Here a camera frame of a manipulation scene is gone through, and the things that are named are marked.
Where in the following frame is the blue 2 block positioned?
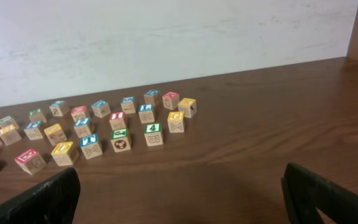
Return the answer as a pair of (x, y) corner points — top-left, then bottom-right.
(73, 117), (94, 138)

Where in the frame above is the yellow O block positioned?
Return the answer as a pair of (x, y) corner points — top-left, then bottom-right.
(51, 141), (80, 166)

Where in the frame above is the yellow block right cluster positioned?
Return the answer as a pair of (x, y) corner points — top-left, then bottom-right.
(0, 124), (22, 146)

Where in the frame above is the blue D block far right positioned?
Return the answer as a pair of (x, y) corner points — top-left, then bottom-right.
(144, 90), (161, 106)

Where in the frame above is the red E block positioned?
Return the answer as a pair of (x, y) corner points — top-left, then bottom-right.
(14, 149), (46, 175)

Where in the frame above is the green Z block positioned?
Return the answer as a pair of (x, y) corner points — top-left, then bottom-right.
(29, 108), (47, 123)

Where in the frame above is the red I block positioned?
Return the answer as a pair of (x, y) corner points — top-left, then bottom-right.
(109, 111), (127, 130)

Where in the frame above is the blue T block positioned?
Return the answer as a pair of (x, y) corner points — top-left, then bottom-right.
(80, 133), (103, 159)

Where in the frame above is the blue S block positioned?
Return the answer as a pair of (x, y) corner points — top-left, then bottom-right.
(121, 96), (136, 114)

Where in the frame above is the yellow G block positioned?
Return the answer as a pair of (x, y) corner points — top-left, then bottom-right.
(167, 111), (185, 133)

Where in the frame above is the blue block top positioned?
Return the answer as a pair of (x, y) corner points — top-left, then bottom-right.
(49, 100), (69, 117)

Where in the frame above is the green J block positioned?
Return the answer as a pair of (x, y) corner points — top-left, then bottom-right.
(111, 128), (131, 152)

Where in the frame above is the blue d block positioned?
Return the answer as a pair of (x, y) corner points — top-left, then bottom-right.
(144, 90), (161, 106)
(91, 100), (111, 118)

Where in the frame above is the blue L block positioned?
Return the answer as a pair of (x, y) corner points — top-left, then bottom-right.
(139, 104), (155, 124)

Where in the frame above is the red M block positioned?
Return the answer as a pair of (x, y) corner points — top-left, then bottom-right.
(162, 91), (180, 110)

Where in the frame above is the green 4 block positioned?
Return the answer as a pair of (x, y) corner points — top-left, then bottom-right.
(144, 123), (163, 147)

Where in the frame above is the blue P block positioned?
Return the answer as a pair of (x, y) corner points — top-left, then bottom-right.
(24, 120), (45, 141)

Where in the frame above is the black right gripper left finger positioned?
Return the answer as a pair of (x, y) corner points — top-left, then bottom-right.
(0, 167), (81, 224)

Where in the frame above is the yellow block centre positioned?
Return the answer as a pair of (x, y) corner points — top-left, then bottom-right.
(44, 123), (67, 146)

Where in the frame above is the yellow K block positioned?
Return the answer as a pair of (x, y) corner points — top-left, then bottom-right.
(178, 98), (197, 118)

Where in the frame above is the green 7 block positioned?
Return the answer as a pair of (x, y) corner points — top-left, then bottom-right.
(0, 116), (19, 129)

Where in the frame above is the red U block upper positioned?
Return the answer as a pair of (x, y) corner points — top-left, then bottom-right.
(71, 105), (90, 121)

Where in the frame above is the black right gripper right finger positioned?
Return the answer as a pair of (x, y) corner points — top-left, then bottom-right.
(281, 162), (358, 224)

